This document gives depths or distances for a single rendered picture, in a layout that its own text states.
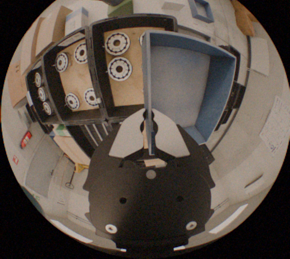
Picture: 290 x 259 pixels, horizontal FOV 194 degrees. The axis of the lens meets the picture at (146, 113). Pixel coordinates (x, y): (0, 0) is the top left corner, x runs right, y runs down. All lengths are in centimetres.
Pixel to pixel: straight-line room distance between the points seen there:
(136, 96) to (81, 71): 31
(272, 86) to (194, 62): 283
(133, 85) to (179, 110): 26
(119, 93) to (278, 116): 306
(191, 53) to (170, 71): 6
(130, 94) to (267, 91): 297
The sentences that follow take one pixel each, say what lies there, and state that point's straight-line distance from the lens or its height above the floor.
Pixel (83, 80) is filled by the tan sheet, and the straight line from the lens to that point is 48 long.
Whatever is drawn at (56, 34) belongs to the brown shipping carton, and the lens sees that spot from 68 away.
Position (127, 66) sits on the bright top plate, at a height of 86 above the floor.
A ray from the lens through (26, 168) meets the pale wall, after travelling 328.
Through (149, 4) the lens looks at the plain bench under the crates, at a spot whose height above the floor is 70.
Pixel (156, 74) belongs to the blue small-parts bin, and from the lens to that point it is 16.
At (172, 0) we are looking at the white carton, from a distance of 63.
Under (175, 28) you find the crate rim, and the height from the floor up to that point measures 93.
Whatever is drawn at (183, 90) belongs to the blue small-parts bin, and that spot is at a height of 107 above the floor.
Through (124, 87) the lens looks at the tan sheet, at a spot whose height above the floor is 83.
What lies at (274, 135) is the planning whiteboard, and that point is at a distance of 299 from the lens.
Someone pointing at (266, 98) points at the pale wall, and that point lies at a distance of 295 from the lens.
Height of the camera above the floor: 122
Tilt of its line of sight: 57 degrees down
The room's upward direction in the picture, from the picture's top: 170 degrees clockwise
